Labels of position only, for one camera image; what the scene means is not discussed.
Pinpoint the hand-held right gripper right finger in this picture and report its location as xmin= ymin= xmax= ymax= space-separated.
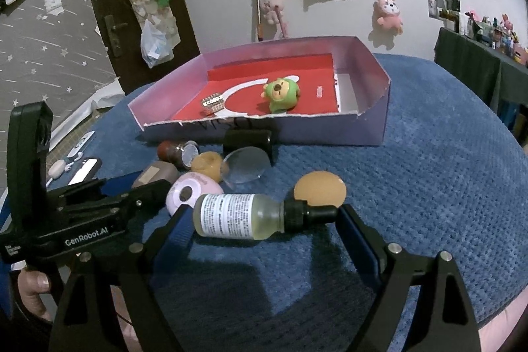
xmin=335 ymin=204 xmax=482 ymax=352

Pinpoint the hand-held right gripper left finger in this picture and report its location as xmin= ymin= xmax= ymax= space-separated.
xmin=49 ymin=206 xmax=198 ymax=352

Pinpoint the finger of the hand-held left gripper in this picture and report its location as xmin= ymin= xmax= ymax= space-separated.
xmin=62 ymin=179 xmax=175 ymax=231
xmin=46 ymin=178 xmax=109 ymax=209

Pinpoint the taupe small case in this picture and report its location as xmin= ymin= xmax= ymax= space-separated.
xmin=131 ymin=161 xmax=181 ymax=190

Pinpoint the pink round device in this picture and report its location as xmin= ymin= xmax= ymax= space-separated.
xmin=165 ymin=172 xmax=226 ymax=217

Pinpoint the brown bottle with metal cap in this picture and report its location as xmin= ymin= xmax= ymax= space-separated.
xmin=157 ymin=140 xmax=200 ymax=168

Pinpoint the glass dropper bottle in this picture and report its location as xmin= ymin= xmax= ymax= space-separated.
xmin=192 ymin=193 xmax=340 ymax=241

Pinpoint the pink cardboard box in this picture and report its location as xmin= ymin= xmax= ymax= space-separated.
xmin=126 ymin=35 xmax=392 ymax=147

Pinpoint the person's left hand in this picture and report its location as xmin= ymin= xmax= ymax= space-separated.
xmin=17 ymin=270 xmax=55 ymax=322

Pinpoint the smartphone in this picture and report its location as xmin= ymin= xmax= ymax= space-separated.
xmin=67 ymin=157 xmax=103 ymax=186

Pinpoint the white remote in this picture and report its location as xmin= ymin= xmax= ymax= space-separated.
xmin=67 ymin=130 xmax=95 ymax=157

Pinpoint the tan egg-shaped sponge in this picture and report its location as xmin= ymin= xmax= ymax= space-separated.
xmin=293 ymin=171 xmax=347 ymax=208

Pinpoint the black cylinder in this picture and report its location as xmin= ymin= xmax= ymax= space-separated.
xmin=223 ymin=129 xmax=274 ymax=165

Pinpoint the metal watch band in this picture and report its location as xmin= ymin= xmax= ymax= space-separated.
xmin=201 ymin=92 xmax=226 ymax=115

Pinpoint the clear plastic bag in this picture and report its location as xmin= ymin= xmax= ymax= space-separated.
xmin=140 ymin=18 xmax=175 ymax=68

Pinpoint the red paper sheet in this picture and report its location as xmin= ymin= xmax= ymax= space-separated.
xmin=171 ymin=54 xmax=344 ymax=122

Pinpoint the green plush toy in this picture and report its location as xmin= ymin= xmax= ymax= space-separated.
xmin=261 ymin=75 xmax=301 ymax=114

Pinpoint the dark cabinet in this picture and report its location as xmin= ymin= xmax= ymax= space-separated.
xmin=433 ymin=26 xmax=528 ymax=118

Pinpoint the orange and white stick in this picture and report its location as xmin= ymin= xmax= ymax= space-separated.
xmin=252 ymin=0 xmax=265 ymax=43

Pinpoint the pink plush with white face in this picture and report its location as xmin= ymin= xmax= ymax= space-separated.
xmin=373 ymin=0 xmax=404 ymax=35

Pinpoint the pink long-legged plush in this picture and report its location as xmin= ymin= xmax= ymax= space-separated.
xmin=261 ymin=0 xmax=290 ymax=40

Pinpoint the row of figurines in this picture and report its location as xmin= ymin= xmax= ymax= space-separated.
xmin=464 ymin=9 xmax=528 ymax=66

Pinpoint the door handle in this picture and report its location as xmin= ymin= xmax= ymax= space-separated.
xmin=103 ymin=14 xmax=127 ymax=57

